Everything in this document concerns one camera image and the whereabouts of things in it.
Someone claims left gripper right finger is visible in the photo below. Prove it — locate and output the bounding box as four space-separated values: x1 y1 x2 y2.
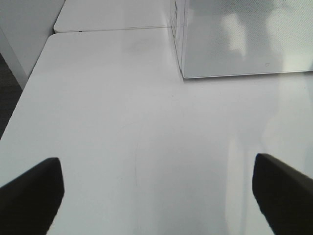
252 153 313 235

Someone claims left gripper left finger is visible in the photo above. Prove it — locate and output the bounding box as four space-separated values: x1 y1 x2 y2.
0 158 64 235

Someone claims white microwave door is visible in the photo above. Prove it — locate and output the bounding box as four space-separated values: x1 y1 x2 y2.
181 0 313 78

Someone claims white adjacent table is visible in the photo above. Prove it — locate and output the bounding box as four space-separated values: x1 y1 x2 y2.
54 0 171 33

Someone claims white microwave oven body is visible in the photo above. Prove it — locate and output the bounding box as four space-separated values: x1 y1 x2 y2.
169 0 188 76

